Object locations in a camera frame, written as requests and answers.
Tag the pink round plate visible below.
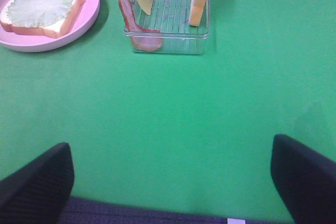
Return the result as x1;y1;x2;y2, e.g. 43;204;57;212
1;0;100;52

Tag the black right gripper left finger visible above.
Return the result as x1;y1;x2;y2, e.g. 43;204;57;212
1;142;75;223

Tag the bacon strip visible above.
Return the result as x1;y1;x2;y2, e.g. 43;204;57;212
118;0;163;52

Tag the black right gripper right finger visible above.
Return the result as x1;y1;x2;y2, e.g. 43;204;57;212
270;134;335;223

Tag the green lettuce leaf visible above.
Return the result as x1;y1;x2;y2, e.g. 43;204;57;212
1;0;76;28

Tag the clear right plastic container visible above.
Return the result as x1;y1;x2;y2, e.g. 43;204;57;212
123;0;209;55

